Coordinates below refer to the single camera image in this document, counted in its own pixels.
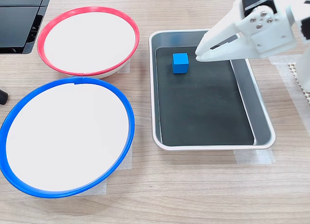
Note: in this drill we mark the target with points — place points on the blue cube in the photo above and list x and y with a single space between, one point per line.
180 63

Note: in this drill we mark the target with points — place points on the steel tray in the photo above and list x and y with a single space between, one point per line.
258 107

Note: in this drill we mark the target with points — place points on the black tray mat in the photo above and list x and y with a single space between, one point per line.
203 107

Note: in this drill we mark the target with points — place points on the pale perforated plate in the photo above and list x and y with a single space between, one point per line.
294 68

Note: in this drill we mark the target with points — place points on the translucent film sheet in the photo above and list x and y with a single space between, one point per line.
296 107

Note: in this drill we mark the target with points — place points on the translucent tape strip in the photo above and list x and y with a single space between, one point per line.
254 156

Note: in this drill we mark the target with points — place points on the red-rimmed white plate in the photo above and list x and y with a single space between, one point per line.
89 41

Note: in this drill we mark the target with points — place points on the blue-rimmed white plate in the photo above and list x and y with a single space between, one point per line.
67 136

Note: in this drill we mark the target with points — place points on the black device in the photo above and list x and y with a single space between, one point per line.
17 22

